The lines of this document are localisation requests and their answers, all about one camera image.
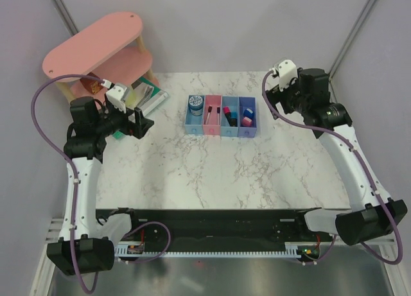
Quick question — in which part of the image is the pink white eraser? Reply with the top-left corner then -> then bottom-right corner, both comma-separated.
241,117 -> 253,127

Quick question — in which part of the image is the light blue middle bin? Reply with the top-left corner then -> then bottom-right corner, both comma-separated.
220,96 -> 239,137

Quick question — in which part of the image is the blue white eraser block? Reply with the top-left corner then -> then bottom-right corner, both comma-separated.
243,108 -> 255,119

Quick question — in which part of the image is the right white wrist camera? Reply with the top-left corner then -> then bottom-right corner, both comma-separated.
272,59 -> 298,91

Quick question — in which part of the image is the green spiral notebook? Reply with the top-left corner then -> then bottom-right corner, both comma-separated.
112,77 -> 169,140

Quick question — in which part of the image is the pink bin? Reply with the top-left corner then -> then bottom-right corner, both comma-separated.
203,94 -> 222,135

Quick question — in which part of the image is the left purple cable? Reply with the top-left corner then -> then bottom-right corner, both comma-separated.
31,75 -> 171,294

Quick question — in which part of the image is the pink three-tier wooden shelf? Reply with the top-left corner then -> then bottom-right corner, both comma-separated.
42,12 -> 159,86

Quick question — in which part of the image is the white blue pen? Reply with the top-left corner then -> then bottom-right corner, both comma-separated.
204,106 -> 213,125

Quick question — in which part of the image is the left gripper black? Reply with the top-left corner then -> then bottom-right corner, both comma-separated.
94,100 -> 153,139

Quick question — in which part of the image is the pink black highlighter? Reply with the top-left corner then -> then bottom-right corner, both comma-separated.
223,106 -> 232,126

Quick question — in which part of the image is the purple cable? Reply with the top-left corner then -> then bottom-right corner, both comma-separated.
261,69 -> 404,266
31,75 -> 171,294

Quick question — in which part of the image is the purple blue bin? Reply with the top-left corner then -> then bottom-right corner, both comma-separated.
238,96 -> 258,138

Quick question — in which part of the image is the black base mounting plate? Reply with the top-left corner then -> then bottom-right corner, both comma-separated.
96,209 -> 333,254

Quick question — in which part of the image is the light blue left bin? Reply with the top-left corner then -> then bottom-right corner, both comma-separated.
184,96 -> 204,135

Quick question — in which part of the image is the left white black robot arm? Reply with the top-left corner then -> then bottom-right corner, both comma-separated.
47,96 -> 154,276

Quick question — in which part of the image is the white cable duct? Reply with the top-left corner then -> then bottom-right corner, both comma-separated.
284,243 -> 301,259
114,241 -> 144,258

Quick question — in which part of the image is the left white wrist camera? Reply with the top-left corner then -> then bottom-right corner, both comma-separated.
105,82 -> 130,114

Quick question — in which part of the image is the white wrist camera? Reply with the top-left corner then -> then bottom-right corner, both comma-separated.
272,59 -> 298,91
105,82 -> 130,114

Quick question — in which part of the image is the right white cable duct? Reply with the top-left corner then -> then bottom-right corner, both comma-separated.
284,243 -> 301,259

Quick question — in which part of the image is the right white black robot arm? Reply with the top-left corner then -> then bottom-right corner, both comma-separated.
262,60 -> 408,247

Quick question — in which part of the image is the blue tape roll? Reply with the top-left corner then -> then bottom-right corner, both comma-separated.
188,95 -> 204,116

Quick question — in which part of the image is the left white cable duct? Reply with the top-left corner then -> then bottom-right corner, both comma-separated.
114,241 -> 144,258

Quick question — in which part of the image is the light blue bin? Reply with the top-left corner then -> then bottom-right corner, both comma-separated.
220,96 -> 239,137
184,96 -> 204,135

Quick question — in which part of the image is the red brown patterned box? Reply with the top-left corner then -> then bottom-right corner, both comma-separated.
80,72 -> 103,94

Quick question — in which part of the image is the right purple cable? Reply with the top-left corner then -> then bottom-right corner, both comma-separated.
261,69 -> 404,266

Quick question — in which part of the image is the pale yellow cylinder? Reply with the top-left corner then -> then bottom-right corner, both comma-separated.
125,88 -> 136,109

